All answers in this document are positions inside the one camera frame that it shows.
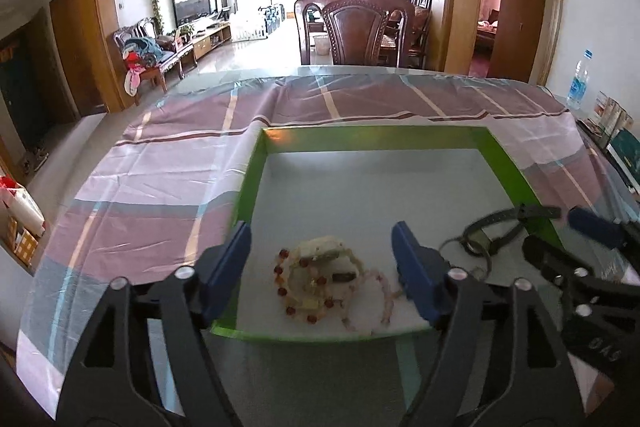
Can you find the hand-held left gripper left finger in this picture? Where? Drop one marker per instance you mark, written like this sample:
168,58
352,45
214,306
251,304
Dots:
230,267

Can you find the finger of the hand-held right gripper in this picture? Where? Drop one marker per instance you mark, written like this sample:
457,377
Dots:
550,254
595,224

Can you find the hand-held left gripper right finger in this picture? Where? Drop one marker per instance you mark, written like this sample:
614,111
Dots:
410,262

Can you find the silver metal bangle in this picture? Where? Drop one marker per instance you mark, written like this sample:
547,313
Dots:
447,243

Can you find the green cardboard box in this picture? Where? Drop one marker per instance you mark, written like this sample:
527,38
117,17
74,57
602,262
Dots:
370,187

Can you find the dark green book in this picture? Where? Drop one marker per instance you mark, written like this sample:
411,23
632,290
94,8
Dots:
625,157

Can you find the upright booklets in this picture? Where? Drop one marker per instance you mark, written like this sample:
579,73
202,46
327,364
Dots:
612,117

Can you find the clear plastic water bottle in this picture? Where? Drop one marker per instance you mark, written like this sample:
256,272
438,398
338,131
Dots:
577,87

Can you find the cardboard boxes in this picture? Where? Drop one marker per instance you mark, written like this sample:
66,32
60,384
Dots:
20,244

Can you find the wooden armchair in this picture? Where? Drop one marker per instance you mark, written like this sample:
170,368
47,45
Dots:
172,57

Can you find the red and white bag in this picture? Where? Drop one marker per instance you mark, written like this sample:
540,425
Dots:
20,202

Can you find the wooden television cabinet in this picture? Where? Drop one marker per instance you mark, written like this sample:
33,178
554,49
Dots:
210,42

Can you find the dark wooden side chair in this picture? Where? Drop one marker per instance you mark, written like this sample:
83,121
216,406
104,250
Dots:
417,32

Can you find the pile of clothes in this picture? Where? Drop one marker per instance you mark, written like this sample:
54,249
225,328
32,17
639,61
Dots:
140,54

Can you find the woven waste basket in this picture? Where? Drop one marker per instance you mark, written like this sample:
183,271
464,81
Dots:
321,43

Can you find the carved dark wooden chair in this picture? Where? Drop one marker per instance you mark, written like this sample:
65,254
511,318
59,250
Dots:
360,27

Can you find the white low fence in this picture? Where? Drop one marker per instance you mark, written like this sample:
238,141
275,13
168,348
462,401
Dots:
250,27

